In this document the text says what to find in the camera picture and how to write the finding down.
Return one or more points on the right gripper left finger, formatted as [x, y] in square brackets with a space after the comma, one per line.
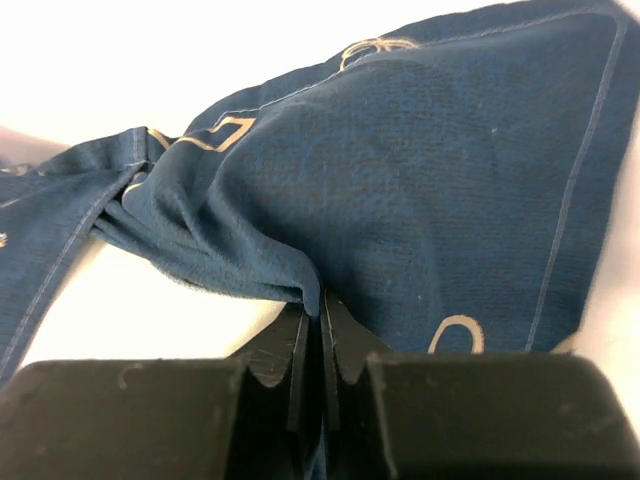
[243, 417]

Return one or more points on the white pillow insert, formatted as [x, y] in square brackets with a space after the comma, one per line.
[115, 305]

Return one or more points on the blue fish-print pillowcase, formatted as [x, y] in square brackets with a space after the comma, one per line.
[450, 182]

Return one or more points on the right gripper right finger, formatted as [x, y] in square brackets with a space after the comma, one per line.
[393, 415]

